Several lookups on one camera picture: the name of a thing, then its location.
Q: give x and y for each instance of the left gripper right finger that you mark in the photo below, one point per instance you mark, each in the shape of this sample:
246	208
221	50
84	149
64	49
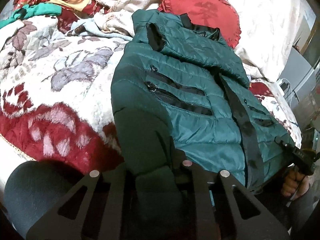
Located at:
218	206

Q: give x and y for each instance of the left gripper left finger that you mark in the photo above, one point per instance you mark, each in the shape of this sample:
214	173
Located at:
97	207

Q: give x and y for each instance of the dark green puffer jacket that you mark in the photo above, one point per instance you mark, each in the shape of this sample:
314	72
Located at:
179	88

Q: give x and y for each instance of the person's right hand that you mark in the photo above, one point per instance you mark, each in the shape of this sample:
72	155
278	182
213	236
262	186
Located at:
295	184

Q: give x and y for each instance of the white power strip with chargers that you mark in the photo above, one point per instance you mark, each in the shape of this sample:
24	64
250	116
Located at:
286	86

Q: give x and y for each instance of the grey cabinet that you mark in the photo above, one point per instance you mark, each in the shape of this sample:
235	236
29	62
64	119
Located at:
299	76

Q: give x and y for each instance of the beige embossed bedspread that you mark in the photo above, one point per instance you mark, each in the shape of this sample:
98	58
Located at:
269	28

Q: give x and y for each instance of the floral plush blanket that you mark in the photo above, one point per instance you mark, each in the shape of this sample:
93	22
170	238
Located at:
56	103

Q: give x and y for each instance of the red heart-shaped ruffled pillow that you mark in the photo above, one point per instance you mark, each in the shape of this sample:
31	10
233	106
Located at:
211	13

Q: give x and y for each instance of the light blue towel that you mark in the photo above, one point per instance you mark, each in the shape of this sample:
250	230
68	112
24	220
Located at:
87	27

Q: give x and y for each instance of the teal green cloth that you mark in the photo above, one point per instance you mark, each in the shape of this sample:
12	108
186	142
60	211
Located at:
28	11

